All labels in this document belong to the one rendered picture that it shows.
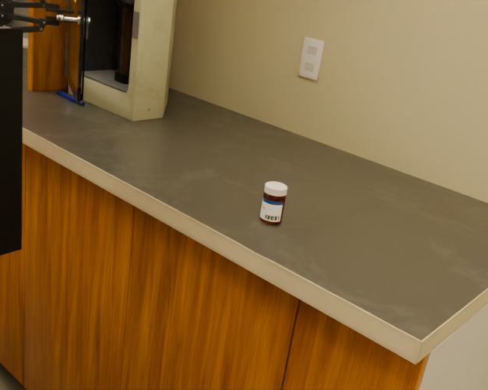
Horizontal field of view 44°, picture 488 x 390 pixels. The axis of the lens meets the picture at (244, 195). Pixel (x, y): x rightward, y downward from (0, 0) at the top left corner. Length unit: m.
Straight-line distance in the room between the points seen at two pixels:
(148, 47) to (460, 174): 0.88
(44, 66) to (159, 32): 0.43
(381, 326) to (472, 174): 0.75
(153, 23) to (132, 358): 0.87
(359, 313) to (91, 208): 0.74
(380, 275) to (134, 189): 0.53
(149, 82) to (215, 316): 0.77
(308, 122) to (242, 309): 0.83
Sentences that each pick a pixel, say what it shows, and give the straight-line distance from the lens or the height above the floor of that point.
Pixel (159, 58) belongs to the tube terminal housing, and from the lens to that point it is 1.74.
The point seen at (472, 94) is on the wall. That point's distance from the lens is 1.59.
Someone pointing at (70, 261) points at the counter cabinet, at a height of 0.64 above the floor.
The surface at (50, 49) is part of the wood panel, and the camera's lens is 1.97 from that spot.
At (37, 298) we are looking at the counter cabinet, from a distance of 1.80.
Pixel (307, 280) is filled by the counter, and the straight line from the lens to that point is 0.99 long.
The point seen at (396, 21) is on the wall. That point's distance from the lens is 1.68.
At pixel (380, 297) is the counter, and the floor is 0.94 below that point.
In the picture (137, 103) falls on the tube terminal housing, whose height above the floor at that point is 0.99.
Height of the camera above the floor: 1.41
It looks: 21 degrees down
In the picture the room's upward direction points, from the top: 9 degrees clockwise
